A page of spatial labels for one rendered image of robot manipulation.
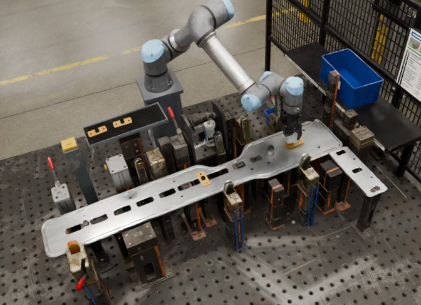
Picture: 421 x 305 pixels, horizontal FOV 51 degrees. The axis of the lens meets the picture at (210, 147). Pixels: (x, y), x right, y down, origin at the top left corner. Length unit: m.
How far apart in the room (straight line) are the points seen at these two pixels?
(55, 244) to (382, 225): 1.46
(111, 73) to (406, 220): 3.09
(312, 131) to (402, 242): 0.64
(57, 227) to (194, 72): 2.64
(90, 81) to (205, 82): 1.11
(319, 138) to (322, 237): 0.46
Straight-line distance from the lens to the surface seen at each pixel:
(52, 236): 1.95
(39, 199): 2.52
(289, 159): 2.04
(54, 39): 5.26
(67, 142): 2.06
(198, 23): 1.86
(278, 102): 2.11
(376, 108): 2.32
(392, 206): 2.35
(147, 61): 2.21
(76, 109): 4.14
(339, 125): 2.23
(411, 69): 2.20
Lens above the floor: 2.49
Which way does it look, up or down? 45 degrees down
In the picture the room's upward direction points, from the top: 6 degrees counter-clockwise
